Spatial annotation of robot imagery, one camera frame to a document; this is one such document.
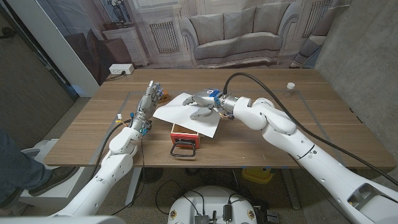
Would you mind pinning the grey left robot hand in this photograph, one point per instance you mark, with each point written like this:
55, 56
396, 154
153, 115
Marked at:
146, 105

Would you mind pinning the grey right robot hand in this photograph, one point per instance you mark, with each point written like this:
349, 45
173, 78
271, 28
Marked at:
211, 101

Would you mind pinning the white paper sheet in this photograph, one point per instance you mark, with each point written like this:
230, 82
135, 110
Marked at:
174, 113

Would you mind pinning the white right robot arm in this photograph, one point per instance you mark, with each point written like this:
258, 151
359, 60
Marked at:
311, 158

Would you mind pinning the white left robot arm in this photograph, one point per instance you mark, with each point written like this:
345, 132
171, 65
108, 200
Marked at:
102, 180

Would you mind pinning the red-fronted wooden drawer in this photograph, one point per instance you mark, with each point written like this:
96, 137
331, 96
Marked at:
183, 140

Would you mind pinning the orange wooden block with holes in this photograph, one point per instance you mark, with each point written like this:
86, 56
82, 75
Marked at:
165, 97

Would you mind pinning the white power strip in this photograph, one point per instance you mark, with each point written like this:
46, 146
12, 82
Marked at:
121, 68

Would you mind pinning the black round floor object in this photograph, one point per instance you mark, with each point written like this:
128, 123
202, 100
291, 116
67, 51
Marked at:
150, 175

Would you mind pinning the printed living room backdrop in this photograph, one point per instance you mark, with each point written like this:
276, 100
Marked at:
236, 31

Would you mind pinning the clear bottle with white cap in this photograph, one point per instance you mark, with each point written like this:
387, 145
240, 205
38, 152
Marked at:
290, 88

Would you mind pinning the yellow object under table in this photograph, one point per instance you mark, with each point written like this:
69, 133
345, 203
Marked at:
258, 175

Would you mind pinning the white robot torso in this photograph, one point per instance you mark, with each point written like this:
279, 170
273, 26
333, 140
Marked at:
211, 199

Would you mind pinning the dark shoe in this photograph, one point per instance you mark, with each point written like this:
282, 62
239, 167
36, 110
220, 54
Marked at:
59, 175

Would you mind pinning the white floor base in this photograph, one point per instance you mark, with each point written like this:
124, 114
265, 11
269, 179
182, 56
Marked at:
40, 146

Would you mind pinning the grey floor box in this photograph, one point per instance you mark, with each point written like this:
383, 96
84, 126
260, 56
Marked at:
273, 216

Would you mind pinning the person's leg in jeans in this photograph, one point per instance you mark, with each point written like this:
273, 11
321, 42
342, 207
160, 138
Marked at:
15, 168

